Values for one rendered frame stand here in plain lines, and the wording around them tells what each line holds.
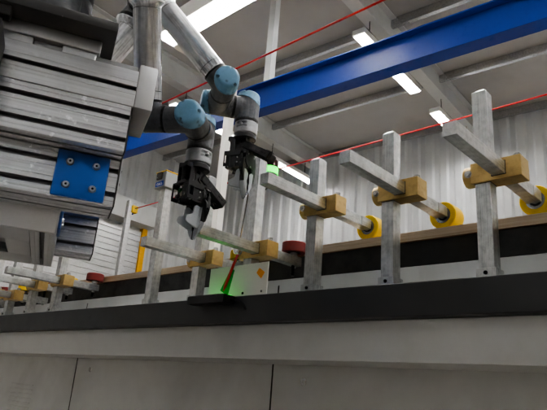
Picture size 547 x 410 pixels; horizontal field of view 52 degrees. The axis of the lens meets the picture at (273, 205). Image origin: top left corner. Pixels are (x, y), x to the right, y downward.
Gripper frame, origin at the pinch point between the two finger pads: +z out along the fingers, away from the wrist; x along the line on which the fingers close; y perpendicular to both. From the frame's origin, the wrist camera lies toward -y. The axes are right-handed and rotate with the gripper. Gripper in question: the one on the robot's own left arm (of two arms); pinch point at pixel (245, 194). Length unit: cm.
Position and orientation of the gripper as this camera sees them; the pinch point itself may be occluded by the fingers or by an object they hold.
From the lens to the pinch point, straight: 174.3
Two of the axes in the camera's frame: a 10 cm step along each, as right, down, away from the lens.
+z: -0.8, 9.5, -3.2
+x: -3.8, -3.2, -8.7
